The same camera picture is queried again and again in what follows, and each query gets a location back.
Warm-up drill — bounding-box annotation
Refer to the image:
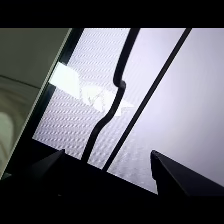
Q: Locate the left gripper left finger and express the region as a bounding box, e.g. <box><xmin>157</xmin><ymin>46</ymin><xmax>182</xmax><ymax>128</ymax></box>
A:
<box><xmin>2</xmin><ymin>149</ymin><xmax>66</xmax><ymax>197</ymax></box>

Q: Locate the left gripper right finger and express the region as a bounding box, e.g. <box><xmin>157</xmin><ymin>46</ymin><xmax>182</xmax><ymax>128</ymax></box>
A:
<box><xmin>150</xmin><ymin>149</ymin><xmax>224</xmax><ymax>197</ymax></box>

